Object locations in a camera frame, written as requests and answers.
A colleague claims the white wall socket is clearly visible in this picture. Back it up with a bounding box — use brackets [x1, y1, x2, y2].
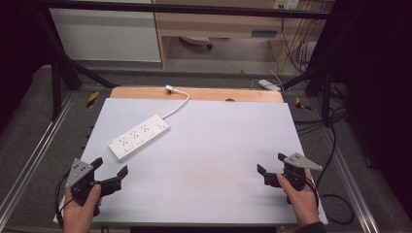
[272, 0, 300, 11]

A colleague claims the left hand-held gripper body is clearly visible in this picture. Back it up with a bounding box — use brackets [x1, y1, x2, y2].
[65, 157, 122, 217]

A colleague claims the black metal frame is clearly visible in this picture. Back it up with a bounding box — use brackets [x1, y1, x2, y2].
[32, 0, 344, 128]

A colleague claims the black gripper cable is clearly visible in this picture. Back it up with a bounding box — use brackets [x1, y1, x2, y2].
[314, 106, 356, 226]
[53, 171, 74, 227]

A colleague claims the white power strip with switches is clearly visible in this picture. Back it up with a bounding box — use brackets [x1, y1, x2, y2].
[107, 114, 171, 163]

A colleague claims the white cabinet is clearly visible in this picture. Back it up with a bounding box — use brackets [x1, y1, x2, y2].
[49, 0, 162, 63]

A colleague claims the white power strip cable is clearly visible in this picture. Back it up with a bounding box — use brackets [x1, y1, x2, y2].
[161, 88, 190, 120]

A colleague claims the yellow black floor tape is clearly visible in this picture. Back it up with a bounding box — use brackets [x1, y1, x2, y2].
[294, 96, 313, 112]
[86, 90, 100, 110]

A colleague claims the white chair base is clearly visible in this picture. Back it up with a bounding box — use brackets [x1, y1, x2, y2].
[179, 35, 214, 50]

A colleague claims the person's right hand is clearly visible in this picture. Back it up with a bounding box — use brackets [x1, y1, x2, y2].
[276, 168, 322, 228]

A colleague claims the white table board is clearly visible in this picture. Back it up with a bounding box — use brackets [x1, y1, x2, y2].
[52, 98, 328, 226]

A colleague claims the person's left hand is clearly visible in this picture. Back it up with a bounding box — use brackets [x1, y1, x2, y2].
[61, 183, 103, 233]

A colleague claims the bundle of hanging cables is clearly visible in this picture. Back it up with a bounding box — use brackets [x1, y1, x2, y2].
[279, 9, 322, 74]

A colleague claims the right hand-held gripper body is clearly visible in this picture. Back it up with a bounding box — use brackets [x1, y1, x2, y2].
[263, 152, 325, 206]

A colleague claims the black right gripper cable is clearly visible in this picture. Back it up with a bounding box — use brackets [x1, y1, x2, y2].
[314, 106, 356, 226]

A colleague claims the small white power strip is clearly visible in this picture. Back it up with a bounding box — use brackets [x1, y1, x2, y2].
[257, 79, 283, 93]

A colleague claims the aluminium rail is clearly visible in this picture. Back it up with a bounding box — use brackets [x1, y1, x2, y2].
[0, 91, 79, 221]
[319, 125, 381, 233]

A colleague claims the light wooden desk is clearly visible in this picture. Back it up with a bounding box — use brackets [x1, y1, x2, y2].
[151, 0, 335, 70]

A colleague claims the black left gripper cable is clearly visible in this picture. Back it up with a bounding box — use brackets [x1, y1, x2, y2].
[53, 171, 74, 227]

